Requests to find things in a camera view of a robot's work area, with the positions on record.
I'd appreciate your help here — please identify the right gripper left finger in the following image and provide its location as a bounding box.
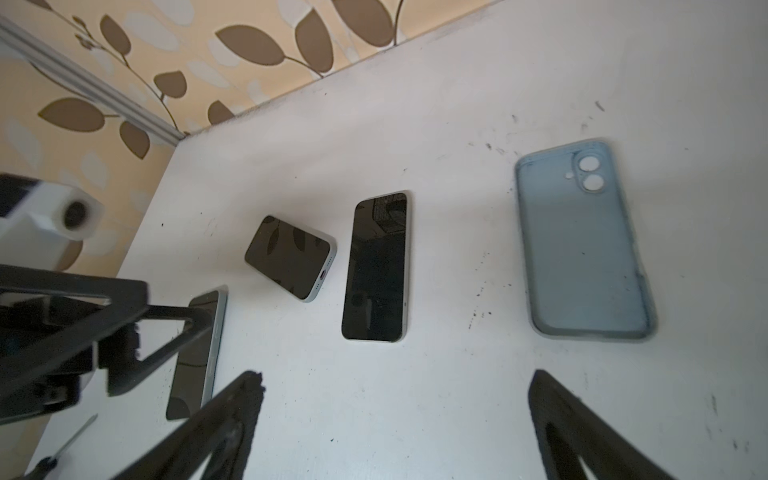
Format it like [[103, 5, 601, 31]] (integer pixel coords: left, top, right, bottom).
[[116, 371, 265, 479]]

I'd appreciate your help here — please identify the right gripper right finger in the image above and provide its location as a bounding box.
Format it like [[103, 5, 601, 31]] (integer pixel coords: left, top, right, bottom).
[[528, 369, 671, 479]]

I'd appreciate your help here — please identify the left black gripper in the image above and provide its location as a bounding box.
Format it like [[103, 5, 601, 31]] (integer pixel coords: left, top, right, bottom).
[[0, 263, 214, 426]]

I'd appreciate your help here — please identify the light blue phone case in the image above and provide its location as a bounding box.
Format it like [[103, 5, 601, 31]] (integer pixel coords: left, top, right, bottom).
[[515, 140, 657, 341]]

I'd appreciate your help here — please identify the black smartphone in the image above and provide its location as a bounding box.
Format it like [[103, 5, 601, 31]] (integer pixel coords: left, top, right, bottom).
[[244, 215, 337, 302], [341, 191, 411, 343], [165, 285, 229, 421]]

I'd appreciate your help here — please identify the black handled screwdriver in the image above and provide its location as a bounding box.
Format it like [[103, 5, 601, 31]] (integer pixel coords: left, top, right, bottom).
[[11, 413, 99, 480]]

